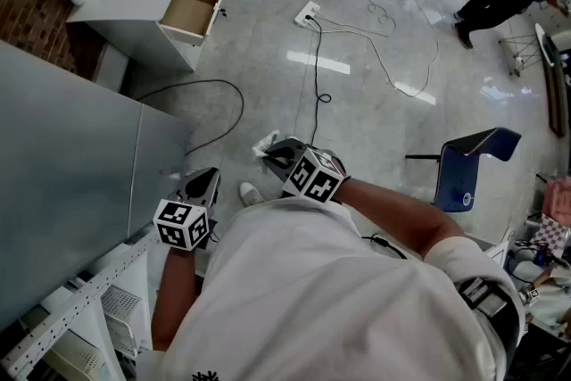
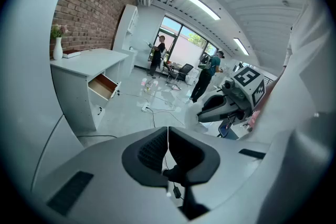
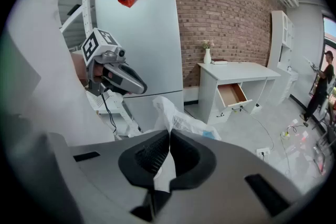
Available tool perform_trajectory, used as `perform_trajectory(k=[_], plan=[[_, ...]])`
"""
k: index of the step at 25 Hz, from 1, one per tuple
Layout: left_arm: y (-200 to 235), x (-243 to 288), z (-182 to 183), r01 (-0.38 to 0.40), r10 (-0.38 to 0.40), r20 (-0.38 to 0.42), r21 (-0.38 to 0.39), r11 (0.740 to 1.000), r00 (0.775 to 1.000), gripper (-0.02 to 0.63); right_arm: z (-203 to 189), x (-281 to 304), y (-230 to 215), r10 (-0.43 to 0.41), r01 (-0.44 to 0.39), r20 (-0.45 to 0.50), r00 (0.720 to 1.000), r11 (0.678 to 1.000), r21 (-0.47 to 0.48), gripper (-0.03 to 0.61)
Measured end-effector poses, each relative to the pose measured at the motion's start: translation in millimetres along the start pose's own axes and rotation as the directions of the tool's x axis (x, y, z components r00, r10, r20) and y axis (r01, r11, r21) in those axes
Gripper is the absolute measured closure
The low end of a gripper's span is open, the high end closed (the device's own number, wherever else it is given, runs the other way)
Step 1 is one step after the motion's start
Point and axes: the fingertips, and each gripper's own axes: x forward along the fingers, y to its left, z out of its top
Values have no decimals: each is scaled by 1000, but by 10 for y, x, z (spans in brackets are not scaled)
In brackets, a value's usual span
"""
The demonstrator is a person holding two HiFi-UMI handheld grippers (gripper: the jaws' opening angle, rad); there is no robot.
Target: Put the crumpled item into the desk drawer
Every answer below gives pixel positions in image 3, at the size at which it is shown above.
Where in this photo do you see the white desk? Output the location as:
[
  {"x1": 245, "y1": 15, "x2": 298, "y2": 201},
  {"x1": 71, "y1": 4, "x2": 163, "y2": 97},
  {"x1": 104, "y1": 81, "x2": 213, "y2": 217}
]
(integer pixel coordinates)
[{"x1": 196, "y1": 61, "x2": 282, "y2": 125}]

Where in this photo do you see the pink flower bunch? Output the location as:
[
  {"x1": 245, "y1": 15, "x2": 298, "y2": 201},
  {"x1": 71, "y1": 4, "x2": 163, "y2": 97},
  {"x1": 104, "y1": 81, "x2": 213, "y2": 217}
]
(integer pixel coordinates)
[{"x1": 201, "y1": 39, "x2": 216, "y2": 50}]

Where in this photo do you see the white wooden drawer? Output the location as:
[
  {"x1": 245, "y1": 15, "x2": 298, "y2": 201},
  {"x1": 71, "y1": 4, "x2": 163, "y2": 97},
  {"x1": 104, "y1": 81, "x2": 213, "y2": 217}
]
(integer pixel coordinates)
[{"x1": 216, "y1": 82, "x2": 254, "y2": 113}]

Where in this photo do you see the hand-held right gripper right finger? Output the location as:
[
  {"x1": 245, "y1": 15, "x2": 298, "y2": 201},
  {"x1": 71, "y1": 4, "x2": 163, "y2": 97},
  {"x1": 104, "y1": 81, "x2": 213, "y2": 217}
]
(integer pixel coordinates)
[{"x1": 154, "y1": 128, "x2": 303, "y2": 224}]

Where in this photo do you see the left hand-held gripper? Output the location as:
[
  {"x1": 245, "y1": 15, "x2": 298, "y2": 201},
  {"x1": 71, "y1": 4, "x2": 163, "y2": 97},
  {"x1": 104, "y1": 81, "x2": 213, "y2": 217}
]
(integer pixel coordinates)
[{"x1": 80, "y1": 27, "x2": 149, "y2": 97}]

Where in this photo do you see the person's white shirt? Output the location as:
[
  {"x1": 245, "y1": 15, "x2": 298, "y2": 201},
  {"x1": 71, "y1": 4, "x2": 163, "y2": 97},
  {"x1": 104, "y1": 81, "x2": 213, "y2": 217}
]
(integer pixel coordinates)
[{"x1": 6, "y1": 0, "x2": 118, "y2": 146}]

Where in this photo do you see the small item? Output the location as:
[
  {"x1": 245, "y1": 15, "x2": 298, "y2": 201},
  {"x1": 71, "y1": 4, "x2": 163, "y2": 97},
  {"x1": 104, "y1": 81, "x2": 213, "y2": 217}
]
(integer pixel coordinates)
[{"x1": 128, "y1": 95, "x2": 222, "y2": 141}]

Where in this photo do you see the white floor cable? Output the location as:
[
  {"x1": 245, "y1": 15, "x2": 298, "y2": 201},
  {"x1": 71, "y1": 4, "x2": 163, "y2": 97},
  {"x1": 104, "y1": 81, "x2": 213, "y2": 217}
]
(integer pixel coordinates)
[{"x1": 239, "y1": 106, "x2": 275, "y2": 152}]

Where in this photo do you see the grey refrigerator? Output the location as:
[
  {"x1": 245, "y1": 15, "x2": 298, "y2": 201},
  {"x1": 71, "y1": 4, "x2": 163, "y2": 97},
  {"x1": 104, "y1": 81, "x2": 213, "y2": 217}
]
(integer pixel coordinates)
[{"x1": 94, "y1": 0, "x2": 185, "y2": 135}]

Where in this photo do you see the white vase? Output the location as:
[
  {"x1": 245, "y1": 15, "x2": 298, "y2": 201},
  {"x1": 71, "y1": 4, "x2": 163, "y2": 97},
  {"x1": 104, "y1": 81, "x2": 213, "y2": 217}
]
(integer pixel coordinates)
[{"x1": 203, "y1": 48, "x2": 212, "y2": 65}]

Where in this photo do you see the person's left forearm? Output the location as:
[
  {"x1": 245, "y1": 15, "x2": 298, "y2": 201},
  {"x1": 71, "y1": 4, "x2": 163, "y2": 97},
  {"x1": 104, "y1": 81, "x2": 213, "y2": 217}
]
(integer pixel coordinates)
[{"x1": 70, "y1": 51, "x2": 89, "y2": 88}]

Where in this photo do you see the tall white cabinet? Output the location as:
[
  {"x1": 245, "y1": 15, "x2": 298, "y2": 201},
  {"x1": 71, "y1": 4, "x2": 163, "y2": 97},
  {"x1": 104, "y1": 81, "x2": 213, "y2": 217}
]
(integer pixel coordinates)
[{"x1": 267, "y1": 10, "x2": 299, "y2": 106}]

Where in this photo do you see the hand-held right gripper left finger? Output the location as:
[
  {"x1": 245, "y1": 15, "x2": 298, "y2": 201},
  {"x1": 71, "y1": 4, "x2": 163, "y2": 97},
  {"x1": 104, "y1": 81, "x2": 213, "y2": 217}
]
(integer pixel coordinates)
[{"x1": 47, "y1": 128, "x2": 171, "y2": 224}]

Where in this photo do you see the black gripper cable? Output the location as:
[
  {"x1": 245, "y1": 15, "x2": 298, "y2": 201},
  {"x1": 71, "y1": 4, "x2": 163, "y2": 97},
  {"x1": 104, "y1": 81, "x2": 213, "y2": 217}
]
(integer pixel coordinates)
[{"x1": 100, "y1": 91, "x2": 118, "y2": 135}]

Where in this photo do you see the person's left hand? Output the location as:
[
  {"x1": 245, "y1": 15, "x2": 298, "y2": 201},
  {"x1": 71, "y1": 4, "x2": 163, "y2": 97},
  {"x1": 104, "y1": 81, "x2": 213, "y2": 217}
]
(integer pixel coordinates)
[{"x1": 91, "y1": 64, "x2": 108, "y2": 82}]

